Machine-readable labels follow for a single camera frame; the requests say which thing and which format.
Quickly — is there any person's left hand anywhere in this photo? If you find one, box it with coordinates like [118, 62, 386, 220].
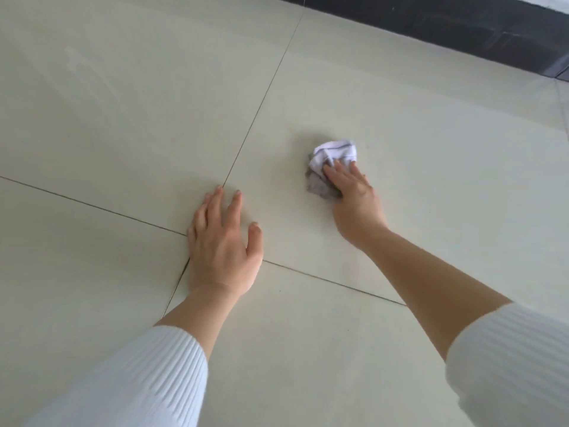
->
[186, 185, 264, 298]

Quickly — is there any person's right hand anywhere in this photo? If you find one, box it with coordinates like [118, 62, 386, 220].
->
[322, 159, 391, 253]

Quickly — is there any grey wiping rag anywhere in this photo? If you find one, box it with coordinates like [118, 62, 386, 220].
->
[304, 138, 359, 200]

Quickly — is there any person's left forearm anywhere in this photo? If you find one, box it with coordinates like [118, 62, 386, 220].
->
[24, 284, 243, 427]

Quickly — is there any person's right forearm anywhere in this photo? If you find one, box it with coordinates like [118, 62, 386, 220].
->
[362, 226, 569, 427]

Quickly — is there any black baseboard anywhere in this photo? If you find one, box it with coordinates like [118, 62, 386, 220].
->
[266, 0, 569, 83]

